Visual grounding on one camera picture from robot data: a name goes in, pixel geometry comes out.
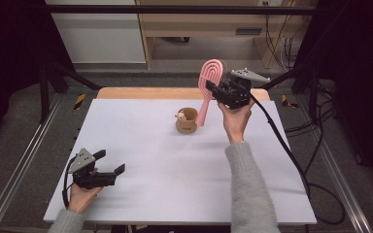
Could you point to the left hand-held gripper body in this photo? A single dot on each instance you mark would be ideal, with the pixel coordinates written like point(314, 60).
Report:
point(87, 178)

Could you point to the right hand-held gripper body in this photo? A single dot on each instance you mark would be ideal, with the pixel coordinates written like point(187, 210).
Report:
point(236, 95)

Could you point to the pink hairbrush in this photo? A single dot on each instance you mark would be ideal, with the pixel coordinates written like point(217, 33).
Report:
point(207, 73)

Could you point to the tan paper storage pot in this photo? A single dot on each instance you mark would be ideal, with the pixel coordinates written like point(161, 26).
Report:
point(187, 126)

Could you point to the person's left hand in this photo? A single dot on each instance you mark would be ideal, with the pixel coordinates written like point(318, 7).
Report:
point(81, 199)

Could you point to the person's right hand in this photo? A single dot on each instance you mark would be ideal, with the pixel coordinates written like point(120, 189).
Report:
point(236, 123)

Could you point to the small beige bear figurine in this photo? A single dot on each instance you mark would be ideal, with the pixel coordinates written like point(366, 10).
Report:
point(181, 116)

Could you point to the white table mat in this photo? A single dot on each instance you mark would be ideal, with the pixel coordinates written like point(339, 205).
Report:
point(162, 181)

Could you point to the yellow black tape marker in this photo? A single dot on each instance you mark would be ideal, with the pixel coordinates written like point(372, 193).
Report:
point(79, 101)
point(286, 102)

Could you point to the light wooden desk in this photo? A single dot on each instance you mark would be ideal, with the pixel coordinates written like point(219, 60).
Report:
point(200, 27)

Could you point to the black metal stand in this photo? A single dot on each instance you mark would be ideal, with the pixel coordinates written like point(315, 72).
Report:
point(312, 93)
point(43, 93)

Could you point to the white cabinet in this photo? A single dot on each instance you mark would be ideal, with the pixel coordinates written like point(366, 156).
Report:
point(100, 39)

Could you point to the black curtain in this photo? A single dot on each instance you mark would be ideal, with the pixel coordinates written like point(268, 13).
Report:
point(362, 64)
point(6, 48)

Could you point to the aluminium rail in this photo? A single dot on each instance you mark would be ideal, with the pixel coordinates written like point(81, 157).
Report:
point(16, 171)
point(346, 194)

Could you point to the black horizontal frame bar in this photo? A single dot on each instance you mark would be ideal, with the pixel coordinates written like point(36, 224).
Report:
point(175, 9)

